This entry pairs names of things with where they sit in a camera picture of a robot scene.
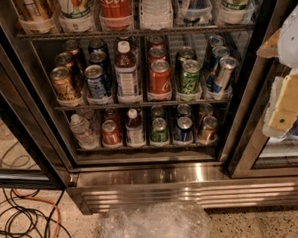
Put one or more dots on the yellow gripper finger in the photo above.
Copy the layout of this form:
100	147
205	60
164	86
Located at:
283	104
269	48

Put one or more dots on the red coke can bottom front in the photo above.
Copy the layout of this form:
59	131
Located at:
110	132

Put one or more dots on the red coke can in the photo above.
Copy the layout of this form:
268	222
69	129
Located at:
156	41
159	77
110	132
156	53
112	114

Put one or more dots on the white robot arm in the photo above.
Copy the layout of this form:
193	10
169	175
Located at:
287	55

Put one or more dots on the slim redbull can middle front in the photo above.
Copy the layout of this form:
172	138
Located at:
226	67

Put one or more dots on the slim redbull can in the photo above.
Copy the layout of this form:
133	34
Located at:
217	53
226	67
213	41

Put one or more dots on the slim redbull can middle rear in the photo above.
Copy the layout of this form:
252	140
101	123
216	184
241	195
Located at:
213	41

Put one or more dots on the green can middle rear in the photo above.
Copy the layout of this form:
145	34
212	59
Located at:
183	54

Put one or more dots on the green can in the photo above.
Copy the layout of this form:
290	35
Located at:
183	54
189	77
159	130
157	111

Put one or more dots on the green can middle front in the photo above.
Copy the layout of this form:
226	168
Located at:
189	77

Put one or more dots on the gold can bottom front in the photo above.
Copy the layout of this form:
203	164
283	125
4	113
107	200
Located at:
207	129

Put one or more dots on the gold can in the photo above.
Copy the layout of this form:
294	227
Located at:
62	82
68	60
207	129
74	48
205	109

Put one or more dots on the gold can bottom rear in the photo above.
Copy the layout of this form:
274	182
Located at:
205	109

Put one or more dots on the blue can bottom rear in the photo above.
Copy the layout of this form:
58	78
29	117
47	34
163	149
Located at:
184	110

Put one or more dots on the red coke can middle rear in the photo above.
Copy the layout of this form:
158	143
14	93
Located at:
156	41

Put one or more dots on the blue can bottom front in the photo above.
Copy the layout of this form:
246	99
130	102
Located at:
183	129

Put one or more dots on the red coke can middle front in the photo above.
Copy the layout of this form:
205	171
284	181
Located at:
159	77

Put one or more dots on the clear water bottle top shelf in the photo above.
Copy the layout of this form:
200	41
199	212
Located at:
155	11

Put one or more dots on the clear water bottle shelf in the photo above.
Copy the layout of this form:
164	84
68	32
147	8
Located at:
86	137
155	11

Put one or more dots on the green can bottom rear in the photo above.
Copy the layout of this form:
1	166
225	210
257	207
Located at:
157	111

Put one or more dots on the green can bottom front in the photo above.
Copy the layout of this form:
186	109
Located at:
159	130

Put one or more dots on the brown tea bottle middle shelf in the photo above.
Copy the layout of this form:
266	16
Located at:
126	70

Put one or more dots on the brown tea bottle shelf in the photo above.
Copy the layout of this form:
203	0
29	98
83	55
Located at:
135	131
126	70

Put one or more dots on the brown tea bottle bottom shelf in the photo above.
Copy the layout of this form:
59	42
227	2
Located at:
135	131

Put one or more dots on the red coke bottle top shelf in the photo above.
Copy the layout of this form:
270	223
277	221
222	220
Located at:
115	9

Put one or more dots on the blue pepsi can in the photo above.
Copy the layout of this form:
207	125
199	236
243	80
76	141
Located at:
97	46
97	82
100	58

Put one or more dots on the red coke can bottom rear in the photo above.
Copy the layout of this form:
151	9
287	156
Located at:
112	114

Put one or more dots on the blue pepsi can middle rear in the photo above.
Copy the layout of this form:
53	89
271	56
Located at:
97	46

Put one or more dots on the blue pepsi can middle front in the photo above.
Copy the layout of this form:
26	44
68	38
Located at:
97	82

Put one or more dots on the gold can middle rear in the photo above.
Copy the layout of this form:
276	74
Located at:
74	48

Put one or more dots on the clear water bottle bottom shelf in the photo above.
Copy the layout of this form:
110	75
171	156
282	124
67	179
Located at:
86	137

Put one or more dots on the gold can middle front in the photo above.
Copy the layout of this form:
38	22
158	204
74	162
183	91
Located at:
62	82

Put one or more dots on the open glass fridge door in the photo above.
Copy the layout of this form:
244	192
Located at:
19	110

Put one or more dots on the crumpled clear plastic bag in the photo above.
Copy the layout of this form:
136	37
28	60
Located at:
163	220

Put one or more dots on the white green soda bottle top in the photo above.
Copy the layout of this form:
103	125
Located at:
75	9

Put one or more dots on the tan bottle top left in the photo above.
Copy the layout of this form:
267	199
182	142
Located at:
35	10

